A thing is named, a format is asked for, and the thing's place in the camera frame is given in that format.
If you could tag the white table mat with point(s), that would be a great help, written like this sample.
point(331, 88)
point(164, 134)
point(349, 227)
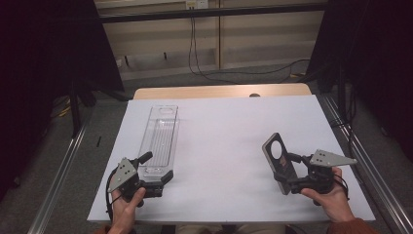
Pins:
point(220, 130)

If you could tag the aluminium floor rail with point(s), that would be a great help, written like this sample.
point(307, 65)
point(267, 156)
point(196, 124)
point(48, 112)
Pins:
point(55, 188)
point(394, 208)

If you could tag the black metal stand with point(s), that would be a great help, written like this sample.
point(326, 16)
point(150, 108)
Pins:
point(75, 110)

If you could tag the person's left hand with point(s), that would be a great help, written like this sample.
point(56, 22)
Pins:
point(125, 216)

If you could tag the clear plastic packaging tray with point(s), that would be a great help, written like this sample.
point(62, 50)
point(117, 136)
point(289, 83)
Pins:
point(160, 136)

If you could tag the dark table grommet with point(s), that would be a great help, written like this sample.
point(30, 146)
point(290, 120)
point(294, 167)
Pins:
point(254, 95)

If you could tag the small black stick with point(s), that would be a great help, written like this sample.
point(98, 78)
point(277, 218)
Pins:
point(98, 141)

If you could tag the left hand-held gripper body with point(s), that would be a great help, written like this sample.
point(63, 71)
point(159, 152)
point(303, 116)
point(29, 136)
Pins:
point(125, 174)

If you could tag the black horizontal bar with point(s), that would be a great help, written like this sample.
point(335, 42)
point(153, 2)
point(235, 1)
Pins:
point(211, 13)

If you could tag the white power outlet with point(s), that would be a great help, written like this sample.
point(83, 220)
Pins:
point(196, 4)

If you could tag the black curtain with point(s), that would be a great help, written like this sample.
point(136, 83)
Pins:
point(39, 65)
point(383, 65)

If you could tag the patterned phone case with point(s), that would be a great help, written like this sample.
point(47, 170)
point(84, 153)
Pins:
point(284, 169)

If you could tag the person's right hand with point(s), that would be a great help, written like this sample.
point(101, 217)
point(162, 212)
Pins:
point(336, 204)

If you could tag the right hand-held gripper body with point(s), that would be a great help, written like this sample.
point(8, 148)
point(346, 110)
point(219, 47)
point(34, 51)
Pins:
point(324, 157)

